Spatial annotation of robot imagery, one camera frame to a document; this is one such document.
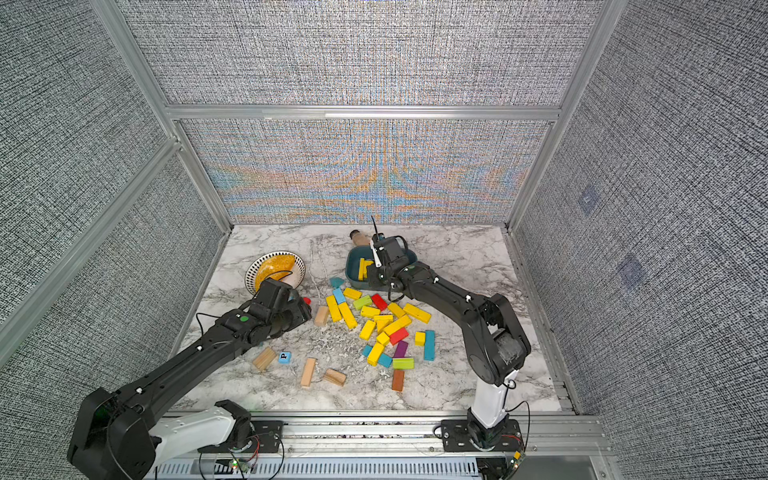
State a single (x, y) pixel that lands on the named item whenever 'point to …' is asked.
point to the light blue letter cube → (284, 358)
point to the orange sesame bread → (275, 267)
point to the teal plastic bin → (352, 260)
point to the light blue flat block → (340, 297)
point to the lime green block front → (403, 363)
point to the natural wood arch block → (335, 376)
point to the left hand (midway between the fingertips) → (309, 310)
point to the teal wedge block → (337, 282)
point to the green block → (362, 302)
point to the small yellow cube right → (420, 339)
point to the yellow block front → (375, 354)
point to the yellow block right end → (418, 313)
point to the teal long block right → (429, 345)
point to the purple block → (401, 349)
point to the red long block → (380, 303)
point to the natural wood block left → (264, 358)
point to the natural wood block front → (308, 372)
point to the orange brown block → (398, 376)
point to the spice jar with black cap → (359, 239)
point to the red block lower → (398, 336)
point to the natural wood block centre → (321, 316)
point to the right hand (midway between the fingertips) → (372, 262)
